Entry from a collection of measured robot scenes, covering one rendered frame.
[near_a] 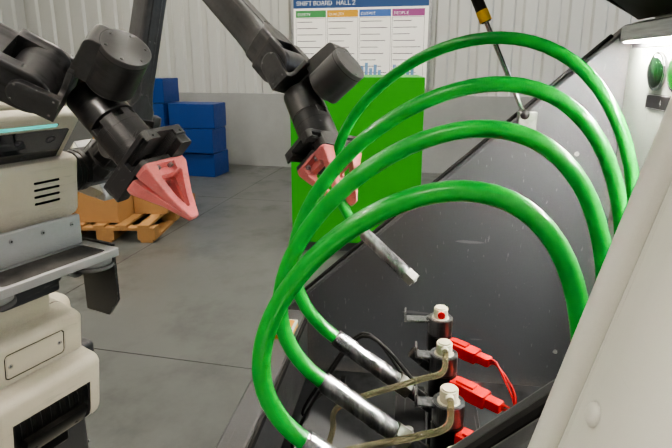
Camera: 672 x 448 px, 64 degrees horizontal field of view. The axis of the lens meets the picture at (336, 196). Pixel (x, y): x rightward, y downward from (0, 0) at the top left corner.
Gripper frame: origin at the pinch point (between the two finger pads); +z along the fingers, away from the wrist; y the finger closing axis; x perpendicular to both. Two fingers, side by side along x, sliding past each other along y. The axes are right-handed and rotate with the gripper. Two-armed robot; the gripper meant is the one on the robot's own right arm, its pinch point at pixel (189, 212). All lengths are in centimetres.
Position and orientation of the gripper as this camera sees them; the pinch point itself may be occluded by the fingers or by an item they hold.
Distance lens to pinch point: 65.5
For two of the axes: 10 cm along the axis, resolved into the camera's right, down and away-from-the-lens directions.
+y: 6.3, -6.3, -4.6
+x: 4.1, -2.4, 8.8
